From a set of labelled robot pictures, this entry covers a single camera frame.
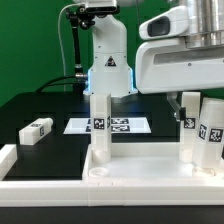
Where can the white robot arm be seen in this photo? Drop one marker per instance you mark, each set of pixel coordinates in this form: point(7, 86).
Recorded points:
point(110, 72)

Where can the camera on mount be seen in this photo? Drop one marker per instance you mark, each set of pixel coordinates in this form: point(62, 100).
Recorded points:
point(101, 6)

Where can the fiducial marker plate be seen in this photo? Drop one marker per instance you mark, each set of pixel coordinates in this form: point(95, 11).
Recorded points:
point(118, 125)

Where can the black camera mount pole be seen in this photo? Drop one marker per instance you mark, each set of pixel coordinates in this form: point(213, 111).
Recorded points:
point(79, 19)

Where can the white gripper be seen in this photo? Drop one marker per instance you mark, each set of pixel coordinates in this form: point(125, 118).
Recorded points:
point(183, 50)

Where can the white desk top tray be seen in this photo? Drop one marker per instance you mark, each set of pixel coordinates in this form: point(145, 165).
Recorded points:
point(146, 161)

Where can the white U-shaped fence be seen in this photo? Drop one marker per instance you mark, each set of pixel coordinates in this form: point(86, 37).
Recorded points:
point(105, 192)

